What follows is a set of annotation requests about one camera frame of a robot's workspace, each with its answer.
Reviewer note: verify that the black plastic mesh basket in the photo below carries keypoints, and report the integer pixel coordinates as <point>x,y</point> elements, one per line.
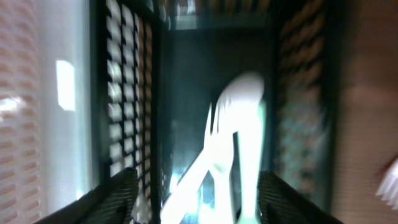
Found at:
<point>158,66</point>

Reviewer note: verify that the pink-white plastic fork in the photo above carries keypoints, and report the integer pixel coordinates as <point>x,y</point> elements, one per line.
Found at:
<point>387,190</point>

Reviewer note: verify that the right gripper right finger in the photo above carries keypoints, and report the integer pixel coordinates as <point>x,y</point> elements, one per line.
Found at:
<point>279,203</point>

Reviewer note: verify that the clear plastic mesh basket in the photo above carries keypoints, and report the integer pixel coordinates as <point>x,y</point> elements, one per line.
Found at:
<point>46,159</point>

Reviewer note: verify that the pink-white plastic spoon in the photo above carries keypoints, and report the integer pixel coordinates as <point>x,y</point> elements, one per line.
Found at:
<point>235,123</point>

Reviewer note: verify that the white label sticker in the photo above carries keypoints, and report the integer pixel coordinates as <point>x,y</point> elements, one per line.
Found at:
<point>65,73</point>

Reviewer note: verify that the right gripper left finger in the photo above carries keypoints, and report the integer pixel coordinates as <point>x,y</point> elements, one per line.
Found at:
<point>110,202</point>

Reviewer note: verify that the cream plastic fork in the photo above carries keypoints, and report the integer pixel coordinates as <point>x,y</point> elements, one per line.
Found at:
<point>219,150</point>

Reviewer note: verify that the mint green plastic fork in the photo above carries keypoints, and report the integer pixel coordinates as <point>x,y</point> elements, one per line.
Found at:
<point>250,141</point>

